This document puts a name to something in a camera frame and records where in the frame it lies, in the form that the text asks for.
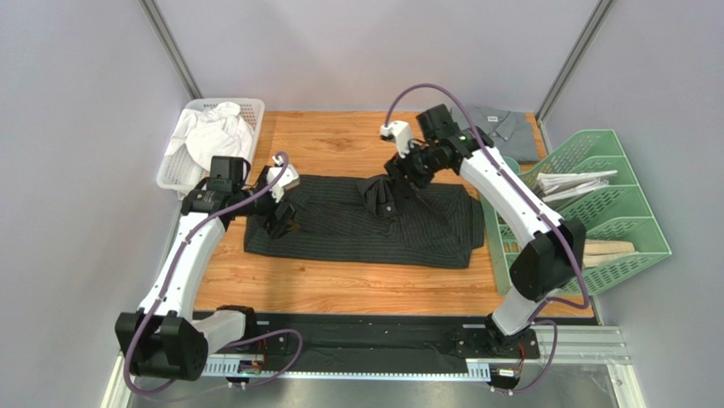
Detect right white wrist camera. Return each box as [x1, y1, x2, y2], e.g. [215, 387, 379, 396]
[380, 121, 414, 158]

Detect purple cable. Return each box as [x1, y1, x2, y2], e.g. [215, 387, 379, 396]
[385, 83, 591, 395]
[122, 150, 304, 396]

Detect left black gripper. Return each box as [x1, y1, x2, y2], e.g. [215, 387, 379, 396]
[233, 167, 299, 240]

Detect left corner aluminium post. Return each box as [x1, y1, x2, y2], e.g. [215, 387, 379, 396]
[139, 0, 202, 99]

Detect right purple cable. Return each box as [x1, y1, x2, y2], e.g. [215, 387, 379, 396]
[385, 83, 591, 395]

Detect dark pinstriped long sleeve shirt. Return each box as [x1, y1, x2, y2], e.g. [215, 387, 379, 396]
[244, 175, 484, 269]

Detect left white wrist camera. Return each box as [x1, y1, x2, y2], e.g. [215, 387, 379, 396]
[266, 164, 300, 203]

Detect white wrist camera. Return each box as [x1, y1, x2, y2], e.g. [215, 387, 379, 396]
[380, 121, 414, 158]
[266, 164, 300, 203]

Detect brown book in rack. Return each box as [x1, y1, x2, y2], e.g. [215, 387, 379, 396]
[582, 240, 637, 269]

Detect white plastic laundry basket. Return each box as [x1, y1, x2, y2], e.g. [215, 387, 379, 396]
[156, 98, 265, 199]

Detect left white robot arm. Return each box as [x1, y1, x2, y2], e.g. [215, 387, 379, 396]
[115, 152, 300, 381]

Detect right corner aluminium post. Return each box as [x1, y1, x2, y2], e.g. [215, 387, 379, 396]
[535, 0, 617, 125]

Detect white papers in rack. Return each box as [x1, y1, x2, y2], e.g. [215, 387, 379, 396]
[534, 170, 618, 203]

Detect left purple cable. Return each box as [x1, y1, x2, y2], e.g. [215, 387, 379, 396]
[122, 150, 304, 396]

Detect folded grey shirt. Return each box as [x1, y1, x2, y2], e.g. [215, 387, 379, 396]
[465, 105, 540, 163]

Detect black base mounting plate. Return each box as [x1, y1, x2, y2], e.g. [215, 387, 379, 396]
[192, 309, 598, 376]

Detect corner aluminium post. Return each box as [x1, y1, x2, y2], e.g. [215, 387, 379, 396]
[535, 0, 617, 125]
[139, 0, 202, 99]

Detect white shirt in basket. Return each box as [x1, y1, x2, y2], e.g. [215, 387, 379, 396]
[164, 101, 253, 171]

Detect aluminium frame rail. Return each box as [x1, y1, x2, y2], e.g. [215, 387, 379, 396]
[102, 314, 645, 407]

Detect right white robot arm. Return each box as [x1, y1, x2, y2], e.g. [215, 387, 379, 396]
[380, 105, 586, 340]

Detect green plastic file rack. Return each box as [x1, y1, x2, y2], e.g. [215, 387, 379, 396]
[478, 129, 673, 298]

